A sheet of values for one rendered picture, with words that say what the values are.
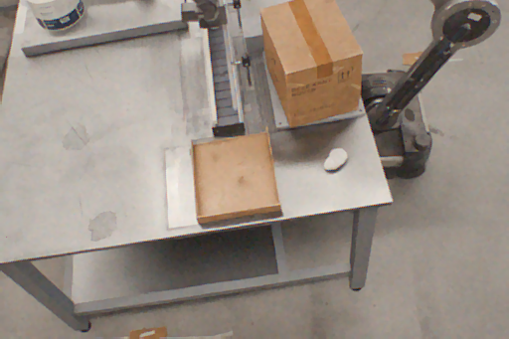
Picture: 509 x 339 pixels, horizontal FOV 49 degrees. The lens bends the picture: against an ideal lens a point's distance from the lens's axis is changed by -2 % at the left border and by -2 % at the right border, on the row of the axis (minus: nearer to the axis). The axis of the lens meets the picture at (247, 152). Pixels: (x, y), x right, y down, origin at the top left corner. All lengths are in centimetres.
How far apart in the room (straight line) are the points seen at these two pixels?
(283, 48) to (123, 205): 71
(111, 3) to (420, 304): 179
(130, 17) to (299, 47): 84
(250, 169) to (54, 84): 87
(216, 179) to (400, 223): 111
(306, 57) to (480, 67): 172
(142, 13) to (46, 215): 90
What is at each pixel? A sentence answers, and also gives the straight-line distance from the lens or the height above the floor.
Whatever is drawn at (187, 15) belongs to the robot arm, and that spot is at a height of 109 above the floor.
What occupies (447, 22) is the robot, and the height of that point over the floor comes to 91.
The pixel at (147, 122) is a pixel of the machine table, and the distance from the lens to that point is 202.
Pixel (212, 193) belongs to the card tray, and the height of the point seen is 83.
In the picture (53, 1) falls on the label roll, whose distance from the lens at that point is 232.
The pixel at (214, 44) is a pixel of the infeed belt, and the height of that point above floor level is 88.
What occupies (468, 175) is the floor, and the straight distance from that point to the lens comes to 286.
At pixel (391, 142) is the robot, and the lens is 261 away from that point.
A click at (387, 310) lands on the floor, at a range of 251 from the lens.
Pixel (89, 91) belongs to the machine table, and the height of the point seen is 83.
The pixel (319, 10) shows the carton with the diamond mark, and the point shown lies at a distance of 186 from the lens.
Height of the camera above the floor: 237
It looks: 55 degrees down
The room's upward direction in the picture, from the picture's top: 12 degrees counter-clockwise
